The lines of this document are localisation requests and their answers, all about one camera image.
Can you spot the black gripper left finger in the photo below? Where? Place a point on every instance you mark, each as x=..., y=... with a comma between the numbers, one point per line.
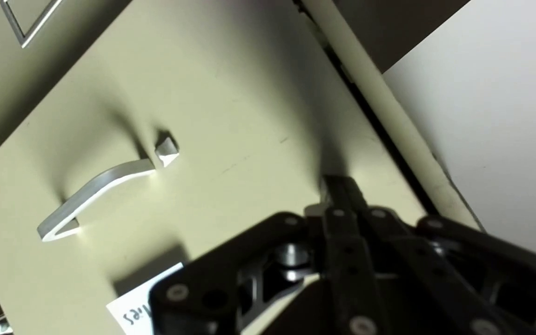
x=229, y=287

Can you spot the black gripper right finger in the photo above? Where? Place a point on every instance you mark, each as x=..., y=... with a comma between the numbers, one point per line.
x=476, y=282

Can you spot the beige top drawer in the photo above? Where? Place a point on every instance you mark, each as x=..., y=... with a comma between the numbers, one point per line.
x=182, y=125

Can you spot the beige drawer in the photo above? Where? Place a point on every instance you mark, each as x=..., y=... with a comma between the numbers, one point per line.
x=26, y=75
x=182, y=125

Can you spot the white drawer label card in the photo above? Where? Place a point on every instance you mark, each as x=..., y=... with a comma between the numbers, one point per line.
x=130, y=309

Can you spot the beige file cabinet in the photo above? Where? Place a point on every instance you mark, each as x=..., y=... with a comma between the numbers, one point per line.
x=424, y=174

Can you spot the beige bottom drawer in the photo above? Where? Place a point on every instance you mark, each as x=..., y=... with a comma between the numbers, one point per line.
x=26, y=75

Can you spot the silver top drawer handle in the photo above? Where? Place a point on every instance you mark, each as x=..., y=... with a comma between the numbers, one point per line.
x=61, y=222

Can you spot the silver drawer handle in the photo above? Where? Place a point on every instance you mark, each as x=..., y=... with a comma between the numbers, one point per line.
x=26, y=17
x=61, y=222

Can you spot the silver bottom drawer handle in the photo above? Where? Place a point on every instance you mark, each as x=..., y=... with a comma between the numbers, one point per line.
x=26, y=17

